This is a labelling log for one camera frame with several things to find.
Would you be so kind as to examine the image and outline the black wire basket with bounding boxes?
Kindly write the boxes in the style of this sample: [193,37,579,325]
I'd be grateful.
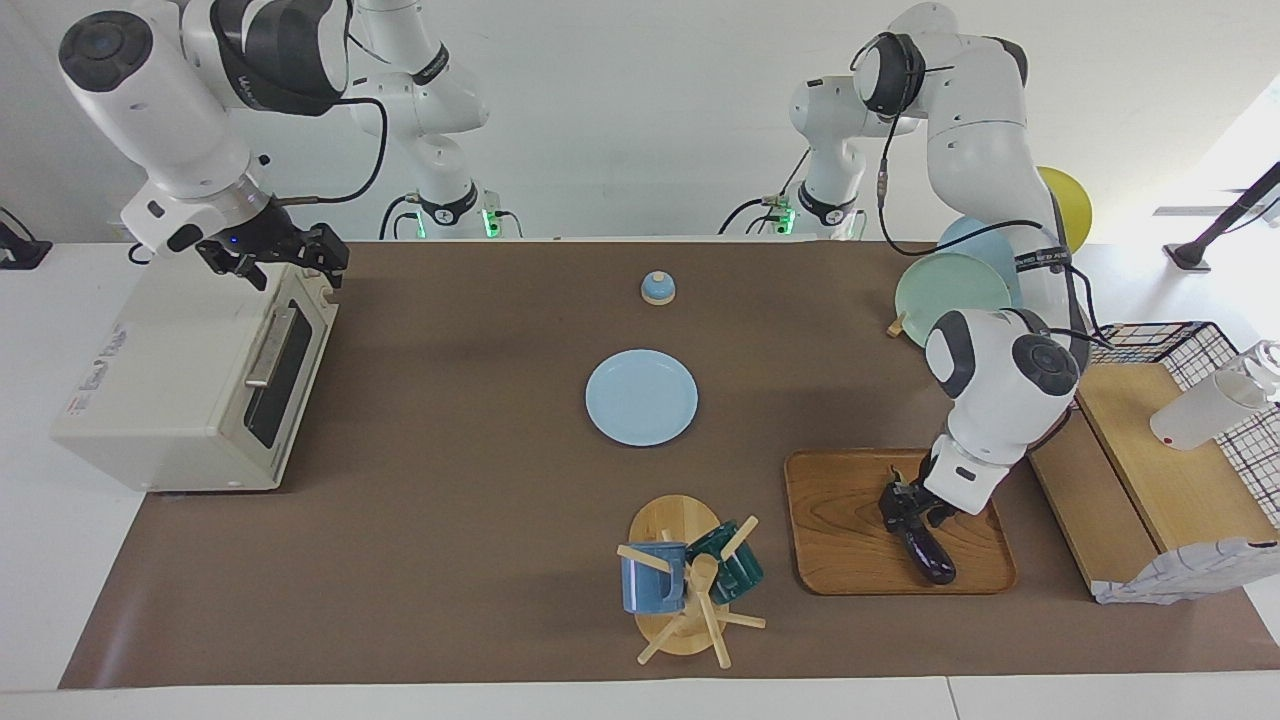
[1085,321,1280,531]

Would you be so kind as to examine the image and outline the cream toaster oven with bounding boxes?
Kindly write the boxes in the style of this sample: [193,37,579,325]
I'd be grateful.
[50,240,339,493]

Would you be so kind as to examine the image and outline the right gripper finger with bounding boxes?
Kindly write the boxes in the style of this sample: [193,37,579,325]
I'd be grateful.
[317,226,352,290]
[196,239,270,292]

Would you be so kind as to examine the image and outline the white tumbler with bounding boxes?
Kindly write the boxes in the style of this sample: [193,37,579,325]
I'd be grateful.
[1150,340,1280,451]

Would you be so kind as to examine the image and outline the black left base cable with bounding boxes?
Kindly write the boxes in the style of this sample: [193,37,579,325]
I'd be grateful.
[718,150,813,236]

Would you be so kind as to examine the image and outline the black right base cable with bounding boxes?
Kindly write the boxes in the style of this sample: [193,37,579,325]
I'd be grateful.
[378,193,421,241]

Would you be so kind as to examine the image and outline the black clamp mount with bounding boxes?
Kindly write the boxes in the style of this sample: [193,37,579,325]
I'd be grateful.
[0,207,53,271]

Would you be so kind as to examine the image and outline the wooden two-step shelf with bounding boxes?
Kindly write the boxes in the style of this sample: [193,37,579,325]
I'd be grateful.
[1025,362,1280,601]

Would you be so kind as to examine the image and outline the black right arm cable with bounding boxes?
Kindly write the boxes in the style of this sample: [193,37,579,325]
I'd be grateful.
[278,30,389,206]

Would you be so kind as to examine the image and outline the wooden shelf box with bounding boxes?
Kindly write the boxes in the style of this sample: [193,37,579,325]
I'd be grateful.
[1092,538,1280,606]

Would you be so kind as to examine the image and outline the yellow plate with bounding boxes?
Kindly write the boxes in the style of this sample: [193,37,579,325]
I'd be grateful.
[1035,166,1093,253]

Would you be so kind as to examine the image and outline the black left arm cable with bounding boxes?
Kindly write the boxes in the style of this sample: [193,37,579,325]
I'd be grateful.
[850,33,1116,351]

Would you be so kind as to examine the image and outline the black base cable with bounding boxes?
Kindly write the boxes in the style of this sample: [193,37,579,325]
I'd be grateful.
[718,150,813,236]
[378,193,421,241]

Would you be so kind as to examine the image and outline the large light blue plate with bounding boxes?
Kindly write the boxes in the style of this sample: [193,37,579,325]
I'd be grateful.
[937,216,1023,311]

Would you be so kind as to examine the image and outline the brown table mat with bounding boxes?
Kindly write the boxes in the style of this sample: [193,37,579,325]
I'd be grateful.
[58,238,1280,691]

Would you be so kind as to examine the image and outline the blue mug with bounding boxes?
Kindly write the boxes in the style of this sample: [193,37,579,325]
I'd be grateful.
[620,541,689,615]

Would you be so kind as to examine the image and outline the mint green plate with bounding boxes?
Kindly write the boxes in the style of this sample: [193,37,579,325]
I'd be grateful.
[894,252,1013,348]

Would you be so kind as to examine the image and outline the dark green mug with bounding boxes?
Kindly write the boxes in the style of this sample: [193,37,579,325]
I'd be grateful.
[686,520,765,604]

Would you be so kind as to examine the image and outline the dark purple eggplant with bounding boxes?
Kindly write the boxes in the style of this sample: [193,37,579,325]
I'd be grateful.
[885,465,958,586]

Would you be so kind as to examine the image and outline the small light blue plate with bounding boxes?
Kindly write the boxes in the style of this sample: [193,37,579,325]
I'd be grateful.
[585,348,699,448]

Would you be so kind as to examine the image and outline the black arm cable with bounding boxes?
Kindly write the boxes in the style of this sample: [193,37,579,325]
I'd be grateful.
[278,30,389,206]
[850,33,1116,351]

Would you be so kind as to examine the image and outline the black stand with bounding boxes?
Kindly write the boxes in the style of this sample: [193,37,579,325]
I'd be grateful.
[1163,160,1280,273]

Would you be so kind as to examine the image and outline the wooden mug tree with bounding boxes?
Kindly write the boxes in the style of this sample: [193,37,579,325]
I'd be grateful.
[616,494,767,669]

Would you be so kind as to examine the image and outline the wooden serving tray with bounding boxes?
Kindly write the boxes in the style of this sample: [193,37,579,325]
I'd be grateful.
[783,448,1019,597]

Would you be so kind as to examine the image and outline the toaster oven glass door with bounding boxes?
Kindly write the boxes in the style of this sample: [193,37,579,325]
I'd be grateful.
[243,268,339,473]

